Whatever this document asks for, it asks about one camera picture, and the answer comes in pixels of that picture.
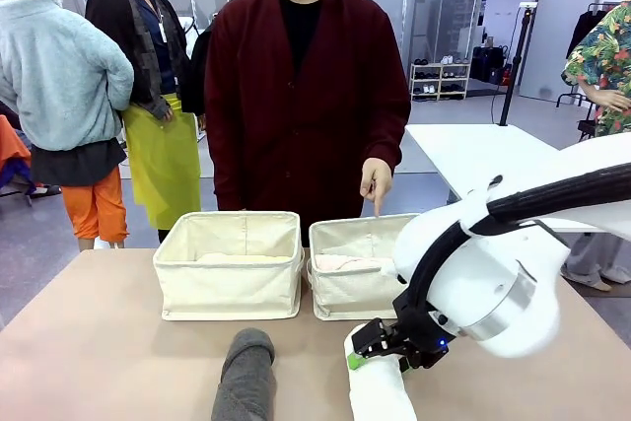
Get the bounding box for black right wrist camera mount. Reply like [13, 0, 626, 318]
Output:
[391, 287, 452, 371]

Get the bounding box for person's left forearm maroon sleeve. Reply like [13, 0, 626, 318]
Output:
[364, 90, 412, 172]

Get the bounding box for black utility cart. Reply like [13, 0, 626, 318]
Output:
[576, 118, 599, 145]

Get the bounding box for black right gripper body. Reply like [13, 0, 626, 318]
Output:
[351, 316, 414, 359]

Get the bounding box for orange cloth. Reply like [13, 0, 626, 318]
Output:
[0, 113, 35, 195]

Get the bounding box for clothes rack with dark garments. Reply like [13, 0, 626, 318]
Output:
[556, 1, 620, 108]

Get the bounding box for person in maroon cardigan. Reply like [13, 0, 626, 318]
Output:
[203, 0, 412, 248]

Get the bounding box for white folding table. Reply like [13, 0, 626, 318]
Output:
[404, 122, 608, 235]

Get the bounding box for person's right forearm maroon sleeve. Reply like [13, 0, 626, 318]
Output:
[203, 105, 248, 213]

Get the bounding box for wooden shoe rack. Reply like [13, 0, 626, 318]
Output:
[409, 61, 472, 102]

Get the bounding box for person's left hand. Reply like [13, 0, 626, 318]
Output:
[359, 157, 394, 219]

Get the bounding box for grey rolled towel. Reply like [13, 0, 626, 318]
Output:
[211, 326, 276, 421]

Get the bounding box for black luggage bags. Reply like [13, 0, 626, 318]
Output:
[470, 44, 508, 84]

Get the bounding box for black sleeved right arm cable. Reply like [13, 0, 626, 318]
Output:
[407, 161, 631, 305]

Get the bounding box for white towel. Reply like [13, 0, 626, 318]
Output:
[342, 329, 418, 421]

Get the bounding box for black stand pole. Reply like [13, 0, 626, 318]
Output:
[498, 2, 538, 127]

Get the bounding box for mannequin in black jacket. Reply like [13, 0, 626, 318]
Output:
[179, 0, 257, 116]

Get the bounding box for mannequin in floral shirt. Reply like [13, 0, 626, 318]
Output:
[560, 0, 631, 293]

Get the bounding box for cream fabric basket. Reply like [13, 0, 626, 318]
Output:
[306, 212, 421, 322]
[152, 211, 304, 322]

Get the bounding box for mannequin with yellow apron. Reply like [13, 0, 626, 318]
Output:
[85, 0, 202, 245]

